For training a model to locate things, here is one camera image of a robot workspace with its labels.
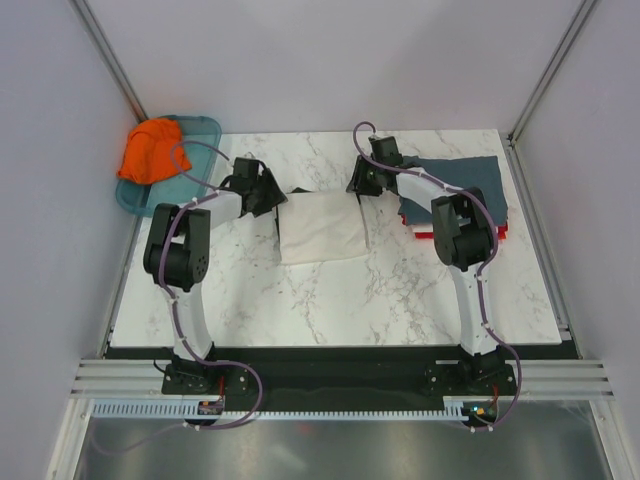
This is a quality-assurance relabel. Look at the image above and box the white and green t shirt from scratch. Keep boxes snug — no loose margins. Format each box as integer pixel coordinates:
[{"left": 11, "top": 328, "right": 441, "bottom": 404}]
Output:
[{"left": 277, "top": 190, "right": 368, "bottom": 265}]

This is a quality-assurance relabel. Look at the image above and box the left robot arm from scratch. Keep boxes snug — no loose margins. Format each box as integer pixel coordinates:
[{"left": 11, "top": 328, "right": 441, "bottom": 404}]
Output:
[{"left": 143, "top": 157, "right": 286, "bottom": 393}]

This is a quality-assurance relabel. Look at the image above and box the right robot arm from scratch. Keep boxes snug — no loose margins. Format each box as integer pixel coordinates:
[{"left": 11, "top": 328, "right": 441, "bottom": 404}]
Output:
[{"left": 347, "top": 134, "right": 504, "bottom": 394}]

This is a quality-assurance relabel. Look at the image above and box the folded white t shirt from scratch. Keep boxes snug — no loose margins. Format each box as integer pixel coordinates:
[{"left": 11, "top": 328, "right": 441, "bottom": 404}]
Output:
[{"left": 410, "top": 224, "right": 433, "bottom": 234}]

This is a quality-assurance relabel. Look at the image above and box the teal plastic bin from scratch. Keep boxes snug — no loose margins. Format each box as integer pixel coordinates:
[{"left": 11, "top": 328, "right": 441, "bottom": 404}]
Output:
[{"left": 115, "top": 115, "right": 221, "bottom": 217}]

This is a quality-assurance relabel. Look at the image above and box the folded grey-blue t shirt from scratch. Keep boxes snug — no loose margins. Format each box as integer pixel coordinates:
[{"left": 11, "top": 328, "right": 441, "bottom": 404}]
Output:
[{"left": 404, "top": 156, "right": 508, "bottom": 227}]

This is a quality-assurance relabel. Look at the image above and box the orange crumpled t shirt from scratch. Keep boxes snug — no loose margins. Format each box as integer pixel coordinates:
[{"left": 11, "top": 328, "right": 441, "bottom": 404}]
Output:
[{"left": 117, "top": 118, "right": 192, "bottom": 185}]

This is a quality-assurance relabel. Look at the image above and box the folded red t shirt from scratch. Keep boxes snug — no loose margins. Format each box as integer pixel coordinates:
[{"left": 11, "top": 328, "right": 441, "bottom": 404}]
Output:
[{"left": 399, "top": 214, "right": 508, "bottom": 240}]

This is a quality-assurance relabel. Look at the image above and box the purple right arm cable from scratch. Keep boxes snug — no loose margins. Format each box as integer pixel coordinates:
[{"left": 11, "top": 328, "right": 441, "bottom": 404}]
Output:
[{"left": 352, "top": 121, "right": 525, "bottom": 431}]

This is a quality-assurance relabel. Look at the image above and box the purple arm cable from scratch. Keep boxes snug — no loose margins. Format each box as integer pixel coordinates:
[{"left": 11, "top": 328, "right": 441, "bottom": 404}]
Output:
[
  {"left": 352, "top": 121, "right": 525, "bottom": 431},
  {"left": 157, "top": 140, "right": 264, "bottom": 431}
]

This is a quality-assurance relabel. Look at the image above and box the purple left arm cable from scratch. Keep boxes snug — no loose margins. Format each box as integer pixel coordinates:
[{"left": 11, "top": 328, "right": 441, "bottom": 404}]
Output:
[{"left": 157, "top": 140, "right": 264, "bottom": 431}]

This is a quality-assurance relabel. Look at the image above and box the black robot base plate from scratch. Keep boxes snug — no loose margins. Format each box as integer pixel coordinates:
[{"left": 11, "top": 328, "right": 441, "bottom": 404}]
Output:
[{"left": 162, "top": 346, "right": 517, "bottom": 410}]

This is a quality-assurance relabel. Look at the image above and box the left aluminium frame post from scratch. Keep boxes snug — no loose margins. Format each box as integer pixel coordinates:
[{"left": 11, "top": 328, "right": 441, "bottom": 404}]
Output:
[{"left": 69, "top": 0, "right": 148, "bottom": 123}]

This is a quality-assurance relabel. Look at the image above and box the aluminium frame post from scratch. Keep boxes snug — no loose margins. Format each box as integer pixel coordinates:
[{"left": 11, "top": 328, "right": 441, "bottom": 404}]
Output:
[
  {"left": 506, "top": 0, "right": 600, "bottom": 147},
  {"left": 69, "top": 0, "right": 148, "bottom": 123}
]

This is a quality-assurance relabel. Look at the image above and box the white slotted cable duct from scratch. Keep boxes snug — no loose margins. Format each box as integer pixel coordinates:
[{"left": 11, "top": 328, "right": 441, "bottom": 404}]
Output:
[{"left": 91, "top": 397, "right": 500, "bottom": 421}]

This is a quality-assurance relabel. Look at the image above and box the right aluminium frame post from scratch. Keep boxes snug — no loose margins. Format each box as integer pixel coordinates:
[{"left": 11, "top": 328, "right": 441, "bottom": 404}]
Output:
[{"left": 506, "top": 0, "right": 600, "bottom": 147}]

